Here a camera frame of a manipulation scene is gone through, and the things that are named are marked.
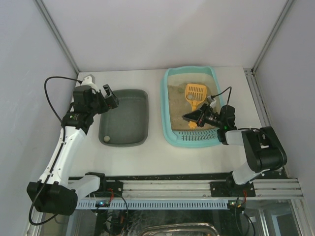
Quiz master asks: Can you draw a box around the orange litter scoop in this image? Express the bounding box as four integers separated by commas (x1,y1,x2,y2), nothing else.
184,83,207,129

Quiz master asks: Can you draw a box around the pale green waste ball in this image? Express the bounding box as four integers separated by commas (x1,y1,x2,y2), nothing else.
103,136,110,142

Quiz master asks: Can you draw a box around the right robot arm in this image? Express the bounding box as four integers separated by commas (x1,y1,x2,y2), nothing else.
182,104,287,197

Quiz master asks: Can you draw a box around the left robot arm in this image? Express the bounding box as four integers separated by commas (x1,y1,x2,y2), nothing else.
27,85,119,215

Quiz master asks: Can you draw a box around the beige cat litter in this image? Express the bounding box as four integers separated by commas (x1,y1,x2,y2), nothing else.
168,83,215,131

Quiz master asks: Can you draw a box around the teal litter box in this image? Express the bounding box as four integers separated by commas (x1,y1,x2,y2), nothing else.
160,66,221,148

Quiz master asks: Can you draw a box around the dark grey plastic tray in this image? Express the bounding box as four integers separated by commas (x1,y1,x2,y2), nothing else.
98,89,149,148

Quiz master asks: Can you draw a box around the metal bowl below table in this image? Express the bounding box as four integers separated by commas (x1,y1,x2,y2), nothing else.
138,223,220,236

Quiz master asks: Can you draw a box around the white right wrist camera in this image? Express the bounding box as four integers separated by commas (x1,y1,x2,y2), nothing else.
207,95,217,109

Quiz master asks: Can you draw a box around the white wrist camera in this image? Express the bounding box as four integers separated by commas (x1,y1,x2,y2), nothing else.
207,95,217,109
81,74,99,91

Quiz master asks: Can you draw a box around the black right camera cable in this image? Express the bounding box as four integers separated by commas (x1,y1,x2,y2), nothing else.
211,86,233,109

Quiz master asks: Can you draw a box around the black camera cable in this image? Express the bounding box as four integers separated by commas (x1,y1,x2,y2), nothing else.
211,86,233,109
28,76,79,226

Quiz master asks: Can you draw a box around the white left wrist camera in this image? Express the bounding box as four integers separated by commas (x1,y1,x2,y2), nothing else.
81,74,99,91

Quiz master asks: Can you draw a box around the black left camera cable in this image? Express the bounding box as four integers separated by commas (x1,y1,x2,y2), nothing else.
28,76,79,226

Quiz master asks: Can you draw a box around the aluminium mounting rail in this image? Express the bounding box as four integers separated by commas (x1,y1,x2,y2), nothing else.
68,178,305,200

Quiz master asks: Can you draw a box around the blue slotted cable duct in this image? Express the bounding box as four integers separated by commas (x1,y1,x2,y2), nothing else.
76,199,229,210

